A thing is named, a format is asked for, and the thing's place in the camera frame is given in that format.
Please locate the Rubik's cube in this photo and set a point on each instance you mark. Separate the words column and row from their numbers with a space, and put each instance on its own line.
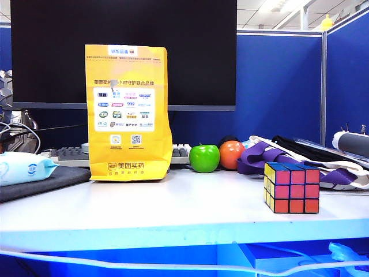
column 297, row 190

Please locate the yellow printed paper bag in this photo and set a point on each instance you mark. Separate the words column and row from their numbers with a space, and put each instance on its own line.
column 129, row 72

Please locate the green apple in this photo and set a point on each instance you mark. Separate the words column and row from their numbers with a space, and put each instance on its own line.
column 204, row 158

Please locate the orange ball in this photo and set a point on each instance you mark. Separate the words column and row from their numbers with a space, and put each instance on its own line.
column 232, row 155

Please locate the wide blue partition panel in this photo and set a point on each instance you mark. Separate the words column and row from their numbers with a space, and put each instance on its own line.
column 276, row 86

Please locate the grey computer keyboard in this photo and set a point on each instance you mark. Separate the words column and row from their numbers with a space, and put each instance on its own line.
column 69, row 153

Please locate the dark grey pad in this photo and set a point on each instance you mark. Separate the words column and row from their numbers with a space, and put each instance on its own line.
column 64, row 176

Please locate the clear plastic folder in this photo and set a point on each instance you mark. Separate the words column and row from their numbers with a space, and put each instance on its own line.
column 331, row 147

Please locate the black computer monitor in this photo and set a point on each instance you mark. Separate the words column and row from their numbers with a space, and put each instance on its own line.
column 57, row 57

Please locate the light blue wet wipes pack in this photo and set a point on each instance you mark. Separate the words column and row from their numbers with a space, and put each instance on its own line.
column 20, row 168

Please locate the grey cylinder with white cap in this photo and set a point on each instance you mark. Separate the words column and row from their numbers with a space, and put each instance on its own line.
column 353, row 142

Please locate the narrow blue partition panel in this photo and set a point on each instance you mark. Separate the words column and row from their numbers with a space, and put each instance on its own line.
column 347, row 86

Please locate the shiny metallic object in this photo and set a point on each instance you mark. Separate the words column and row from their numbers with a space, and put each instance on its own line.
column 7, row 95

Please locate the light blue plastic piece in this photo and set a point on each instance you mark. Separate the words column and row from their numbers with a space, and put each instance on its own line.
column 344, row 252

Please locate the silver partition post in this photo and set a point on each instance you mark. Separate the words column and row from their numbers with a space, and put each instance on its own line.
column 324, row 86

